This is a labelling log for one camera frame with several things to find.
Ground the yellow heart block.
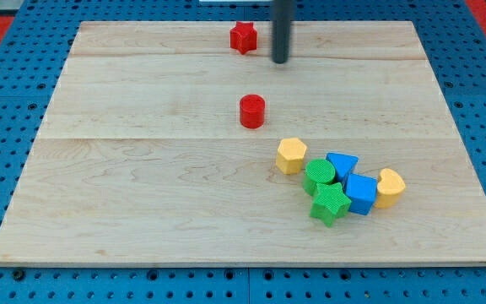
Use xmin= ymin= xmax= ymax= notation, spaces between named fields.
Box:
xmin=374 ymin=168 xmax=406 ymax=209

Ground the red cylinder block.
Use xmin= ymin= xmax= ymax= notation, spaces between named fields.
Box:
xmin=240 ymin=94 xmax=266 ymax=129

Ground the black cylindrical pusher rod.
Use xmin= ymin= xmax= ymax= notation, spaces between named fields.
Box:
xmin=271 ymin=0 xmax=294 ymax=64

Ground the yellow hexagon block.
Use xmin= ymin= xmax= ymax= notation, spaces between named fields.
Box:
xmin=275 ymin=138 xmax=307 ymax=175

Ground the wooden board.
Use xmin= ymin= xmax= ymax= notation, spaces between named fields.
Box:
xmin=0 ymin=21 xmax=486 ymax=268

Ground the blue cube block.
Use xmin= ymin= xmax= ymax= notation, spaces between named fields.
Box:
xmin=345 ymin=173 xmax=377 ymax=215

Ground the green cylinder block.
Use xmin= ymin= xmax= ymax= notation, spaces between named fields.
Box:
xmin=302 ymin=159 xmax=336 ymax=196

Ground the green star block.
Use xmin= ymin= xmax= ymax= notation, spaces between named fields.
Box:
xmin=310 ymin=182 xmax=352 ymax=227

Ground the red star block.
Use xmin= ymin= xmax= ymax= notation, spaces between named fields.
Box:
xmin=229 ymin=21 xmax=257 ymax=55

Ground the blue triangle block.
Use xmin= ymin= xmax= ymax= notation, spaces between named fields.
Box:
xmin=326 ymin=152 xmax=359 ymax=186

